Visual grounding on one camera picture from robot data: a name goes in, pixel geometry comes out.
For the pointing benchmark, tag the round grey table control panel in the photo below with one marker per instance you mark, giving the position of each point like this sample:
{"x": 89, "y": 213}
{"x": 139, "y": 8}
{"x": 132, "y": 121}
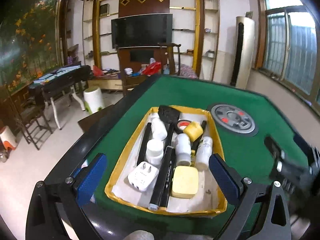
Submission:
{"x": 232, "y": 120}

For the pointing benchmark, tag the white power adapter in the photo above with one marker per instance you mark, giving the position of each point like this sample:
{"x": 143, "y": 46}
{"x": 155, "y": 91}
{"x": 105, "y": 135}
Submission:
{"x": 142, "y": 177}

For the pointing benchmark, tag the window with metal grille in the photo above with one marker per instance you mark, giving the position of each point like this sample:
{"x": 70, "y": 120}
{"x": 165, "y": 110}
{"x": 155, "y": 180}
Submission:
{"x": 295, "y": 42}

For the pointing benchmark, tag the large white ribbed-cap bottle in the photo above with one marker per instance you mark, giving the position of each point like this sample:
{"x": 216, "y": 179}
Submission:
{"x": 153, "y": 150}

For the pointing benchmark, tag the white bin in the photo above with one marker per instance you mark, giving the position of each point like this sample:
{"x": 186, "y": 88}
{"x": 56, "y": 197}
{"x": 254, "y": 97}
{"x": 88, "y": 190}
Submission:
{"x": 92, "y": 100}

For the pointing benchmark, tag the black flat-screen television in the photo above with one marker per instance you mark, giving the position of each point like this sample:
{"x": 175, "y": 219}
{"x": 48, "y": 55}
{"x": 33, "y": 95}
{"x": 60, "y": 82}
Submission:
{"x": 142, "y": 30}

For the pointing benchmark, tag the black marker with purple cap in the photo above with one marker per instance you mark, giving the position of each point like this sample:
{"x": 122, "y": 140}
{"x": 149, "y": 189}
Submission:
{"x": 144, "y": 145}

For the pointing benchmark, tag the white bottle with green label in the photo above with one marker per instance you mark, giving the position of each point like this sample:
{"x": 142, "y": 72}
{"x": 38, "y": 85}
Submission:
{"x": 203, "y": 152}

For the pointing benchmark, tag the red plastic bag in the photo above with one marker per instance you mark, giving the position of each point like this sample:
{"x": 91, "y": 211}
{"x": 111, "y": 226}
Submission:
{"x": 97, "y": 71}
{"x": 152, "y": 68}

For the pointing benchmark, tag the black marker with grey end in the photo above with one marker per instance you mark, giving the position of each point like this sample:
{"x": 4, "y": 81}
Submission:
{"x": 157, "y": 192}

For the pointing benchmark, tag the flower garden wall mural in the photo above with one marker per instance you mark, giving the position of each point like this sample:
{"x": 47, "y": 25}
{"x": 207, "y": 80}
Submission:
{"x": 27, "y": 42}

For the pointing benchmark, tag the black folding table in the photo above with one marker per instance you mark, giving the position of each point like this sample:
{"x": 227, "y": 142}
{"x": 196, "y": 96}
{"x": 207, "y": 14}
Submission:
{"x": 62, "y": 80}

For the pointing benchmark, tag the wooden wall shelf unit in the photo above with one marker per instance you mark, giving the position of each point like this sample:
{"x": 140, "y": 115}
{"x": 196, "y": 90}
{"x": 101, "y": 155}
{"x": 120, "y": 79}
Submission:
{"x": 142, "y": 0}

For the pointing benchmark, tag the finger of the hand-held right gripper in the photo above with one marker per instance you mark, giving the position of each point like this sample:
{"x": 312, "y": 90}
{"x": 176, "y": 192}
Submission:
{"x": 275, "y": 150}
{"x": 303, "y": 142}

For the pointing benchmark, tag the pale yellow case with keyring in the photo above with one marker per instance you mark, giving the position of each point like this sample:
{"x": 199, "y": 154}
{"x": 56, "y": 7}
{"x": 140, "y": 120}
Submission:
{"x": 185, "y": 182}

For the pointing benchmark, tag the black tape roll red core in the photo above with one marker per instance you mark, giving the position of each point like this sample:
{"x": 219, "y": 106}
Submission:
{"x": 178, "y": 127}

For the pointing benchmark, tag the plain white pill bottle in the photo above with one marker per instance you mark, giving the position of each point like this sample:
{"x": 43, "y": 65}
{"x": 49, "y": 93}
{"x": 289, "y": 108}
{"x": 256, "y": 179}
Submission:
{"x": 158, "y": 128}

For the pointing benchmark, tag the standing air conditioner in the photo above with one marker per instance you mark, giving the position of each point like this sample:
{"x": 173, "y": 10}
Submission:
{"x": 246, "y": 55}

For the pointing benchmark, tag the white cup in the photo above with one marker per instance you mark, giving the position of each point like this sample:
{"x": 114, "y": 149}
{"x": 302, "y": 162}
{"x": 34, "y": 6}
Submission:
{"x": 128, "y": 71}

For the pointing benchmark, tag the yellow-rimmed cardboard tray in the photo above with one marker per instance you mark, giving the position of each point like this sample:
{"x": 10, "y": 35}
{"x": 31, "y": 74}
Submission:
{"x": 197, "y": 200}

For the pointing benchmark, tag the dark wooden armchair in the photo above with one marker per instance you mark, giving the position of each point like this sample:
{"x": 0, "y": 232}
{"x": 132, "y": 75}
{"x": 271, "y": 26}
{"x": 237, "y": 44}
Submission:
{"x": 30, "y": 115}

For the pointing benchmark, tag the white bottle with red label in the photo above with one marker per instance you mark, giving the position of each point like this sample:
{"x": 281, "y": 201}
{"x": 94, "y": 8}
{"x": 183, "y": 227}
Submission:
{"x": 182, "y": 150}

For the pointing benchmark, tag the white and orange stool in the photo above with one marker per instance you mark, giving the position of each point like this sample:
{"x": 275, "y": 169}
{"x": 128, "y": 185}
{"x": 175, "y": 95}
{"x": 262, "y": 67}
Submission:
{"x": 7, "y": 137}

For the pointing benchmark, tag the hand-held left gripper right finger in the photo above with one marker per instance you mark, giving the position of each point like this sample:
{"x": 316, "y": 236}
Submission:
{"x": 225, "y": 177}

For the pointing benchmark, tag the yellow round jar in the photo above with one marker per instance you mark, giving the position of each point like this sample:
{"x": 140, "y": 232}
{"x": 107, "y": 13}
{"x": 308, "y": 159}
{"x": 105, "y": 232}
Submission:
{"x": 193, "y": 131}

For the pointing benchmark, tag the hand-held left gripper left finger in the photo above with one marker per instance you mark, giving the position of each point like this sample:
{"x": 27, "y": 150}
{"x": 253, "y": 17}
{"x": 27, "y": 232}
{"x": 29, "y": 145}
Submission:
{"x": 91, "y": 177}

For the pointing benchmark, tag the floral patterned cloth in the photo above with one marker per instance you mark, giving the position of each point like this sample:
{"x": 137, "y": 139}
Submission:
{"x": 186, "y": 71}

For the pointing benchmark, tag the dark wooden high-back chair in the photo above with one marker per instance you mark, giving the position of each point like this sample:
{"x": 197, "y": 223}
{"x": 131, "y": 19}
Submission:
{"x": 171, "y": 60}

